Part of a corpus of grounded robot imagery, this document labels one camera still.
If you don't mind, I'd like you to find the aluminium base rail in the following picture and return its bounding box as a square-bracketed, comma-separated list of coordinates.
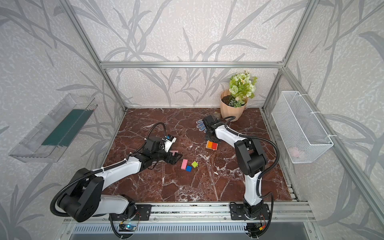
[62, 201, 316, 224]

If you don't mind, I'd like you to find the green artificial plant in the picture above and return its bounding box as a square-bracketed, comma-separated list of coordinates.
[229, 71, 258, 108]

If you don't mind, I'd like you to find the orange block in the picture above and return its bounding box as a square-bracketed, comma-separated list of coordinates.
[206, 141, 213, 149]

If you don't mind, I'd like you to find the red block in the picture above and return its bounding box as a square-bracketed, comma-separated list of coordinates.
[211, 143, 218, 151]

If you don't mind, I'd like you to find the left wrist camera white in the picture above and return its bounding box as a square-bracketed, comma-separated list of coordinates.
[164, 135, 177, 153]

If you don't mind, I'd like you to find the beige flower pot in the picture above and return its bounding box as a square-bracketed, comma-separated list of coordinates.
[220, 90, 248, 122]

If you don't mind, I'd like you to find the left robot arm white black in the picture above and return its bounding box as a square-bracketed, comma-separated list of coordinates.
[50, 133, 182, 223]

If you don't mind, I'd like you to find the clear plastic tray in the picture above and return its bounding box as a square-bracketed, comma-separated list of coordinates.
[9, 94, 98, 163]

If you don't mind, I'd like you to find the grey slotted scoop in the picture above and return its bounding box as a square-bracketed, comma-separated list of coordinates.
[211, 112, 221, 119]

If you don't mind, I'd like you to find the white wire basket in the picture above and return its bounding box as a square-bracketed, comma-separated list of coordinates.
[272, 91, 334, 164]

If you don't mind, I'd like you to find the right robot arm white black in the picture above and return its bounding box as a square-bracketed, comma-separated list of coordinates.
[202, 116, 280, 221]

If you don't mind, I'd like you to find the green circuit board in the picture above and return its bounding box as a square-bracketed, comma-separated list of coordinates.
[119, 224, 137, 232]

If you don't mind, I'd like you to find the blue dotted work glove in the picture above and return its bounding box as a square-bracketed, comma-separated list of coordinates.
[196, 120, 207, 133]

